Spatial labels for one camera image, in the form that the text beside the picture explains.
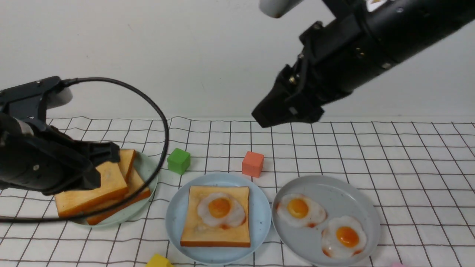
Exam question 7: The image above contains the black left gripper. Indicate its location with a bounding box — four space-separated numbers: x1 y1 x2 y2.
0 113 121 195

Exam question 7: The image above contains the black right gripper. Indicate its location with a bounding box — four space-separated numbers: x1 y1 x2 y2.
251 15 368 128

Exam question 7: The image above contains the toast slice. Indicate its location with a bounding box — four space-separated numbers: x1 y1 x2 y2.
85 167 151 226
118 150 136 184
180 186 251 247
55 162 128 218

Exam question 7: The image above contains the fried egg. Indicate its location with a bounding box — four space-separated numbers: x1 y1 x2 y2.
197 192 247 230
276 193 327 228
321 216 367 260

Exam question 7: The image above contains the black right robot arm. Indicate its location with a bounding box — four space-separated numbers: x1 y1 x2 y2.
252 0 475 128

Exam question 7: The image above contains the pale green plate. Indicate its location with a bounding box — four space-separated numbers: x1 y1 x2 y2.
72 152 158 228

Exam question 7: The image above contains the orange-red cube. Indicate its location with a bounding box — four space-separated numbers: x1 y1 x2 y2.
242 151 264 178

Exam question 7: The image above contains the green cube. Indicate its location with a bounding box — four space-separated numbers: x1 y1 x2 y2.
167 148 191 175

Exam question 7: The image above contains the yellow block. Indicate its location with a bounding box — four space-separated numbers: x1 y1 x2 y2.
145 254 174 267

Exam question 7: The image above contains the light blue plate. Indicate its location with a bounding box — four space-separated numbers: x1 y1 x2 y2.
165 173 272 266

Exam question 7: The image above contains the white black-grid tablecloth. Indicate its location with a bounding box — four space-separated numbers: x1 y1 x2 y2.
0 117 475 267

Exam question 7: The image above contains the grey plate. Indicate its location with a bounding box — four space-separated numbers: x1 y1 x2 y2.
272 175 381 267

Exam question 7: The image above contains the black cable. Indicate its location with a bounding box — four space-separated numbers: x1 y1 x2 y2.
0 77 170 223

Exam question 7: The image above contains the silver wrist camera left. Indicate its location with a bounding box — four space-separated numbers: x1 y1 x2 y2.
46 88 73 110

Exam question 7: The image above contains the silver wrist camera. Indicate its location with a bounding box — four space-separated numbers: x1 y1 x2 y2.
46 88 73 110
259 0 302 19

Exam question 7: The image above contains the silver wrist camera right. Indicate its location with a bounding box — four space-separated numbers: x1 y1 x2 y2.
259 0 302 19

